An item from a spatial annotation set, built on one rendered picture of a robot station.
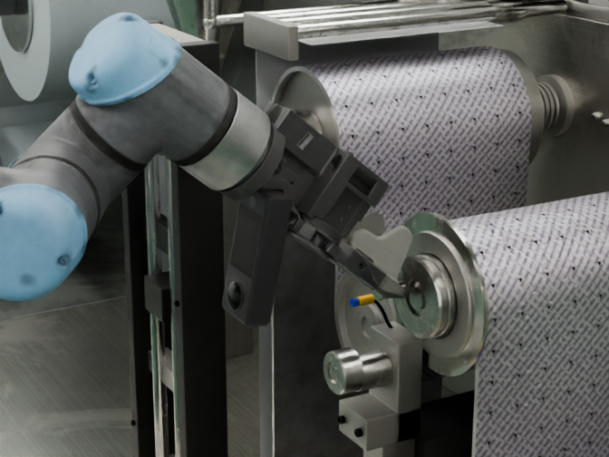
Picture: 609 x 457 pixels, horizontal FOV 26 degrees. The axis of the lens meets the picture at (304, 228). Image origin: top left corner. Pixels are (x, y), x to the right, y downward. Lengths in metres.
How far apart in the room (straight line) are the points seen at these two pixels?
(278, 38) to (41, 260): 0.52
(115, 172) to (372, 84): 0.40
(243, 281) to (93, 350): 0.89
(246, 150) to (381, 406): 0.32
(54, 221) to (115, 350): 1.09
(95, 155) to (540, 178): 0.71
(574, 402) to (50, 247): 0.56
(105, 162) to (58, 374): 0.91
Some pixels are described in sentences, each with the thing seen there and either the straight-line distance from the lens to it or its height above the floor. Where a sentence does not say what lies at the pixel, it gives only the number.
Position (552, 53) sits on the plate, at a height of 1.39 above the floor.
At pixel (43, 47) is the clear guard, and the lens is 2.00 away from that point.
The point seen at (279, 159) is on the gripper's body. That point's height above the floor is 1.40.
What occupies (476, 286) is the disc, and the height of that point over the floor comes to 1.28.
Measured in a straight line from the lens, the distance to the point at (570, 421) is 1.25.
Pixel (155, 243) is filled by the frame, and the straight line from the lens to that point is 1.45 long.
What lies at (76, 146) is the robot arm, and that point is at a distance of 1.00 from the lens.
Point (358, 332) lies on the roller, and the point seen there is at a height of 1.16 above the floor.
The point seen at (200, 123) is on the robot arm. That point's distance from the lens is 1.00.
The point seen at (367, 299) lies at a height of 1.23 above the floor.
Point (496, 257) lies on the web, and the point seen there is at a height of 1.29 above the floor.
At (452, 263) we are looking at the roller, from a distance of 1.14.
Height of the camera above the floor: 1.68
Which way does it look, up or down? 18 degrees down
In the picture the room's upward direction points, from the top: straight up
